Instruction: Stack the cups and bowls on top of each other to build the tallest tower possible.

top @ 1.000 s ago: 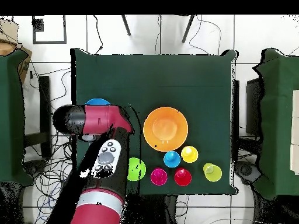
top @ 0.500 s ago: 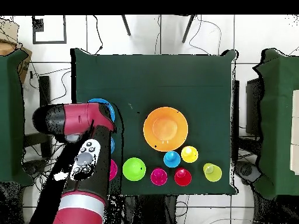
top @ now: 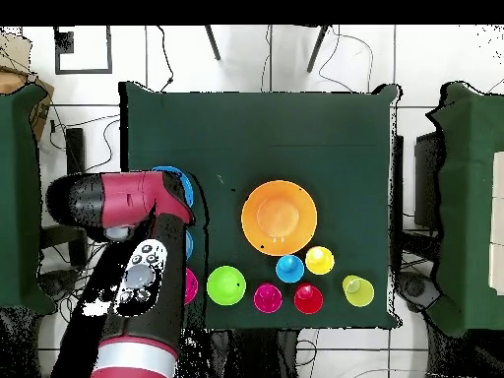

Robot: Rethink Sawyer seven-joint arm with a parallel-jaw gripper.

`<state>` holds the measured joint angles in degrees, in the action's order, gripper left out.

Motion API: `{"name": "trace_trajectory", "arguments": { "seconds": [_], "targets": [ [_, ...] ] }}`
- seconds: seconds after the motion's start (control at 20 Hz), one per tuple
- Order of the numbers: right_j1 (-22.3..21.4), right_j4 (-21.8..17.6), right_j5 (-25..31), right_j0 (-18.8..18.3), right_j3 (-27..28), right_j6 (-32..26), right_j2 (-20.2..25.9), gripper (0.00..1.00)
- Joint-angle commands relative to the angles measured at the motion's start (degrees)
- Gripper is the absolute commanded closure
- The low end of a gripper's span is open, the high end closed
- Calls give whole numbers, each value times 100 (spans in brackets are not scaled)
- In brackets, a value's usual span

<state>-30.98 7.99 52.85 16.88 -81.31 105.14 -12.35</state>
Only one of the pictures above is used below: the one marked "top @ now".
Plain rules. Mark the large orange bowl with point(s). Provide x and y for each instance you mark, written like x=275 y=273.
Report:
x=279 y=216

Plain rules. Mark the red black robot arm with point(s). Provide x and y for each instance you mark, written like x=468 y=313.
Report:
x=130 y=193

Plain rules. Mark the large blue bowl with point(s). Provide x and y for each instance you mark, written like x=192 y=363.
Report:
x=189 y=185

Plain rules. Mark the blue cup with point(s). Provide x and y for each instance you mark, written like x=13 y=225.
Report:
x=289 y=269

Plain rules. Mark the light blue shallow bowl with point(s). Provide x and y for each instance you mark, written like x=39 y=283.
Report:
x=189 y=245

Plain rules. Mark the dark green table cloth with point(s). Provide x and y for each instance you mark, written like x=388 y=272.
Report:
x=256 y=130

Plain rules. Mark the green bowl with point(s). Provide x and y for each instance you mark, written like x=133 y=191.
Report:
x=224 y=285

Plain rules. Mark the small yellow orange cup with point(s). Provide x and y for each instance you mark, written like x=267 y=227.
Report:
x=319 y=260

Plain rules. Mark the pink cup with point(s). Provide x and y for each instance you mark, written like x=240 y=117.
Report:
x=267 y=298

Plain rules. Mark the pink bowl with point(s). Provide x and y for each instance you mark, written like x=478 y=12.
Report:
x=192 y=287

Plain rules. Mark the red cup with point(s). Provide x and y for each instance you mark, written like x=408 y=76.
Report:
x=308 y=298

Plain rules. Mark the pale yellow cup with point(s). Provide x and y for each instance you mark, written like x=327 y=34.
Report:
x=362 y=297

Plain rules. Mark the black computer case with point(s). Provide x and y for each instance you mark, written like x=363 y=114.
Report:
x=427 y=177

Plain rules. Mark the grey chair base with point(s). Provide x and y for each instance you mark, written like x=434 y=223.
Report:
x=51 y=283
x=415 y=289

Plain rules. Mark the green cloth side table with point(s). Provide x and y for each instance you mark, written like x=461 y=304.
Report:
x=19 y=197
x=468 y=236

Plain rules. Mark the cardboard box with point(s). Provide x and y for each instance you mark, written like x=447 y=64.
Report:
x=39 y=114

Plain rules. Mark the camera tripod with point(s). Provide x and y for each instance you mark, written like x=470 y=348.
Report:
x=212 y=43

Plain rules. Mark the black metal frame bar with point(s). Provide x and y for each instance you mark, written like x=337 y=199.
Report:
x=75 y=149

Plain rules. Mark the black square floor frame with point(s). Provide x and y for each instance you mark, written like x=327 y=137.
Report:
x=82 y=71

